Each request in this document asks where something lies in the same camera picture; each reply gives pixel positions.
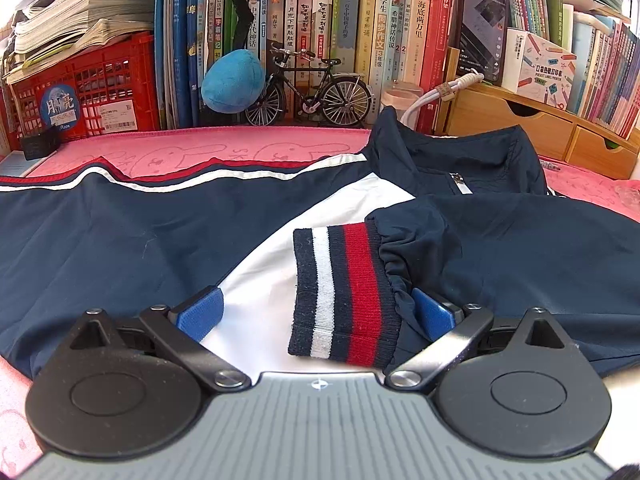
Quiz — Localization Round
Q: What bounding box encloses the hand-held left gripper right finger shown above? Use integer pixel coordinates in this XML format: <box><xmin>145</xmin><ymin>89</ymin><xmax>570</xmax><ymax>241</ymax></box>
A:
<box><xmin>387</xmin><ymin>288</ymin><xmax>576</xmax><ymax>390</ymax></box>

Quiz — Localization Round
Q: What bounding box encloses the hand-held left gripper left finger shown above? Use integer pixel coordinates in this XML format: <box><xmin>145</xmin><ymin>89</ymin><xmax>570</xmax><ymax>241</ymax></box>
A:
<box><xmin>68</xmin><ymin>286</ymin><xmax>251</xmax><ymax>393</ymax></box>

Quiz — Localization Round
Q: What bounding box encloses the navy and white jacket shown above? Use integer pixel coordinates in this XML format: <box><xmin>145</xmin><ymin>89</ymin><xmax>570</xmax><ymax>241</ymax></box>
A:
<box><xmin>0</xmin><ymin>105</ymin><xmax>640</xmax><ymax>381</ymax></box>

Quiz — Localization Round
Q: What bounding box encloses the pink rabbit print towel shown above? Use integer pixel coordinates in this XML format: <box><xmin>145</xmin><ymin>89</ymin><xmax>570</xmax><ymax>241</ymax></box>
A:
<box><xmin>0</xmin><ymin>127</ymin><xmax>640</xmax><ymax>480</ymax></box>

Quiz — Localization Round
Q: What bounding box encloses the wooden drawer organizer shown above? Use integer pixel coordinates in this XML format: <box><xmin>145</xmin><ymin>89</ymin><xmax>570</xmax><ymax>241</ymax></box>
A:
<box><xmin>435</xmin><ymin>47</ymin><xmax>640</xmax><ymax>181</ymax></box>

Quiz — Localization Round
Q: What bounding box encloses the pale pink cup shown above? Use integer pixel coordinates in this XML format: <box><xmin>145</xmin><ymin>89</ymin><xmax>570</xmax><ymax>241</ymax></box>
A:
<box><xmin>380</xmin><ymin>82</ymin><xmax>426</xmax><ymax>121</ymax></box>

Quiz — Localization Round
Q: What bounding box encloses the blue plush ball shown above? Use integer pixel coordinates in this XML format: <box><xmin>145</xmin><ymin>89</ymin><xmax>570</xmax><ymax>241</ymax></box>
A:
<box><xmin>201</xmin><ymin>49</ymin><xmax>267</xmax><ymax>115</ymax></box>

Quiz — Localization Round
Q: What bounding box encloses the miniature black bicycle model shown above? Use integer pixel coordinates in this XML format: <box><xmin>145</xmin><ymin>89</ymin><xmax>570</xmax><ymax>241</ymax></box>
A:
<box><xmin>244</xmin><ymin>42</ymin><xmax>375</xmax><ymax>128</ymax></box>

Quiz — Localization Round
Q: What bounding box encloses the small black box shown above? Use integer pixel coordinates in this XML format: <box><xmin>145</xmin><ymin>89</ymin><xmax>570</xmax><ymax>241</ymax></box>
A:
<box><xmin>20</xmin><ymin>127</ymin><xmax>63</xmax><ymax>161</ymax></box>

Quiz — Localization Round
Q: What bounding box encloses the light blue notebook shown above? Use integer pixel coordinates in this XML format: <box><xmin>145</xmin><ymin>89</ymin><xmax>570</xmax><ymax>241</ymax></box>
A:
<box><xmin>0</xmin><ymin>152</ymin><xmax>26</xmax><ymax>176</ymax></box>

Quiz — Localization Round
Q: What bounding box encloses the red plastic crate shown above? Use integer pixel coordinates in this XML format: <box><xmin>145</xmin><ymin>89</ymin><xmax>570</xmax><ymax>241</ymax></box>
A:
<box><xmin>0</xmin><ymin>30</ymin><xmax>161</xmax><ymax>153</ymax></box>

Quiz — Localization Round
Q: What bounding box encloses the white printed cardboard box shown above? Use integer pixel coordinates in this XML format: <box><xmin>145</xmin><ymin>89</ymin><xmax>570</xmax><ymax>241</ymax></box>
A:
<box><xmin>501</xmin><ymin>27</ymin><xmax>578</xmax><ymax>111</ymax></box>

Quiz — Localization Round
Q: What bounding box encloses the row of tall books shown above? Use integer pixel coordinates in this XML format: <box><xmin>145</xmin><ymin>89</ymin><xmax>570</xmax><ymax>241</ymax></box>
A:
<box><xmin>152</xmin><ymin>0</ymin><xmax>458</xmax><ymax>133</ymax></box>

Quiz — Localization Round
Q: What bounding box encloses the black smartphone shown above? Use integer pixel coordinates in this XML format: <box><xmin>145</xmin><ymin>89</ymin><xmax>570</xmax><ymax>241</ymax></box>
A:
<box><xmin>452</xmin><ymin>0</ymin><xmax>511</xmax><ymax>86</ymax></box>

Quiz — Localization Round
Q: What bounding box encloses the row of thin colourful books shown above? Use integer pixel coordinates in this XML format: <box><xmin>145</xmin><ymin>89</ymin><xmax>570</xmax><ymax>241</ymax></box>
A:
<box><xmin>495</xmin><ymin>0</ymin><xmax>640</xmax><ymax>141</ymax></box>

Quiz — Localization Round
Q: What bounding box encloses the stack of workbooks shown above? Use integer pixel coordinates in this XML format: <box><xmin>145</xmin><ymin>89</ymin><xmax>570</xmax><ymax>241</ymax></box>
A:
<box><xmin>0</xmin><ymin>0</ymin><xmax>161</xmax><ymax>86</ymax></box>

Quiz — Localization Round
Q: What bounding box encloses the white charging cable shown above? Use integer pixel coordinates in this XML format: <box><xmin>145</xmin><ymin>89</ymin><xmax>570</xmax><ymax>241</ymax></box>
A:
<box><xmin>400</xmin><ymin>72</ymin><xmax>486</xmax><ymax>133</ymax></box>

